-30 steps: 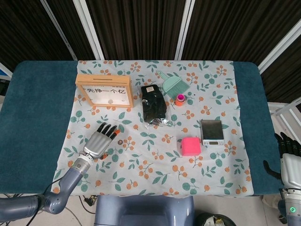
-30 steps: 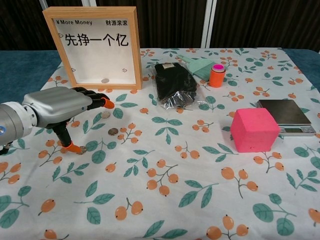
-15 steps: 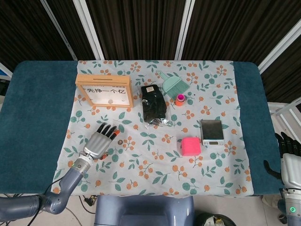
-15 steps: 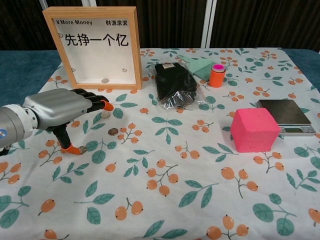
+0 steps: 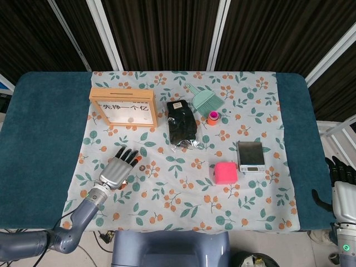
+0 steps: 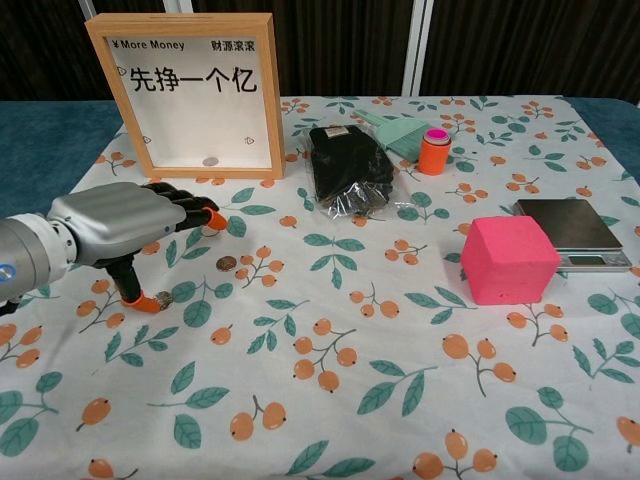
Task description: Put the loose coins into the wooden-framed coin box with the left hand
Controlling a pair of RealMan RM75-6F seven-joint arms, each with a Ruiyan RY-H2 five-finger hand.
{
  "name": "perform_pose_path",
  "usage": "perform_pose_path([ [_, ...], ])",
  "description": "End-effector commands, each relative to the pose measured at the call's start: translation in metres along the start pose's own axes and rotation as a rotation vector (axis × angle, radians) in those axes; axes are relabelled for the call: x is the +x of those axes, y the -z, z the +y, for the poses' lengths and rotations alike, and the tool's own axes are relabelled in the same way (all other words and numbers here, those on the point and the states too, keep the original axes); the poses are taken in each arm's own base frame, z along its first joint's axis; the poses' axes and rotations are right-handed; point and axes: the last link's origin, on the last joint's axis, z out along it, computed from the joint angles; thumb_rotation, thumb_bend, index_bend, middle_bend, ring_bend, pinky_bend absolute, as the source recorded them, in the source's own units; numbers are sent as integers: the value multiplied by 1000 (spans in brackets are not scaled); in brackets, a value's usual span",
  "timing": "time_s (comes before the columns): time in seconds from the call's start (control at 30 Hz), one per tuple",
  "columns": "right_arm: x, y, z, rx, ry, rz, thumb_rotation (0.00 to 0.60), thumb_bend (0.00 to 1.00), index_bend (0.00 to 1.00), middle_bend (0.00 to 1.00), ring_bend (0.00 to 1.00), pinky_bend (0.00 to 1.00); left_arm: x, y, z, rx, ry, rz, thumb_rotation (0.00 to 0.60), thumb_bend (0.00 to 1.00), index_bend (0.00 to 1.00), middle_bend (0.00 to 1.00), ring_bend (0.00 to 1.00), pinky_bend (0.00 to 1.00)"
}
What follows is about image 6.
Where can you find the floral print tablecloth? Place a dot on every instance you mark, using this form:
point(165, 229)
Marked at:
point(320, 310)

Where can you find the mint green scoop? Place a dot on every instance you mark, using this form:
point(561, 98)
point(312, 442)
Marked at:
point(397, 137)

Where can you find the silver digital pocket scale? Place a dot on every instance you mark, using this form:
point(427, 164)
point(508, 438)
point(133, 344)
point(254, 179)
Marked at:
point(570, 222)

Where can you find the teal table cover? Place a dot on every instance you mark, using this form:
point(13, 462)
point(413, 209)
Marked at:
point(40, 150)

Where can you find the small silver coin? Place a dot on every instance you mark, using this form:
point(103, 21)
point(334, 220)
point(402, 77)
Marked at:
point(226, 263)
point(165, 299)
point(212, 232)
point(210, 161)

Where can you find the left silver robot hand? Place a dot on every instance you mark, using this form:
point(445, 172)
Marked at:
point(120, 220)

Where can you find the orange cylinder with pink top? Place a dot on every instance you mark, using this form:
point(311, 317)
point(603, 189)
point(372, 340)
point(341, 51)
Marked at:
point(432, 157)

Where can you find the pink foam cube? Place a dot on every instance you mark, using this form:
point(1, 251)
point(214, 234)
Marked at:
point(505, 265)

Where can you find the wooden frame coin bank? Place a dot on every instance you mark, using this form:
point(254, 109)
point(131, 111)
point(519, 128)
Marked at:
point(200, 105)

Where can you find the black item in plastic bag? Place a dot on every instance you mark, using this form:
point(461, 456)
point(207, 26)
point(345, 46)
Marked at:
point(345, 160)

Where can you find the white vertical post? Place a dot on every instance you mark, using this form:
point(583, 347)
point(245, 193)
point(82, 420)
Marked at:
point(417, 50)

